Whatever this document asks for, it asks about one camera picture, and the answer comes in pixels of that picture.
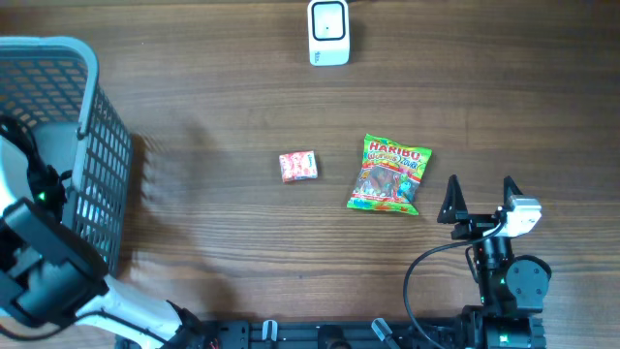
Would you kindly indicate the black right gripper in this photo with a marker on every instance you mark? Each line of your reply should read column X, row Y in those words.
column 455, row 210

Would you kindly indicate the green Haribo gummy bag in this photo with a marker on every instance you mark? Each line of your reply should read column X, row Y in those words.
column 389, row 177

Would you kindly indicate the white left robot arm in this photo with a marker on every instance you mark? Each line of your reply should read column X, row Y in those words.
column 49, row 275

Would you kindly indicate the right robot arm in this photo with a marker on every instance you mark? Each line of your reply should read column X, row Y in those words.
column 512, row 288

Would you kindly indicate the white barcode scanner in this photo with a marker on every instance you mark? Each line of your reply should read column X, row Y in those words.
column 328, row 32

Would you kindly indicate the grey plastic mesh basket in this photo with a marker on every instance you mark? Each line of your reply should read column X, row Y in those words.
column 52, row 86

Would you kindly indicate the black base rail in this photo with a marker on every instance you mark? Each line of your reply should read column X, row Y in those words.
column 363, row 334

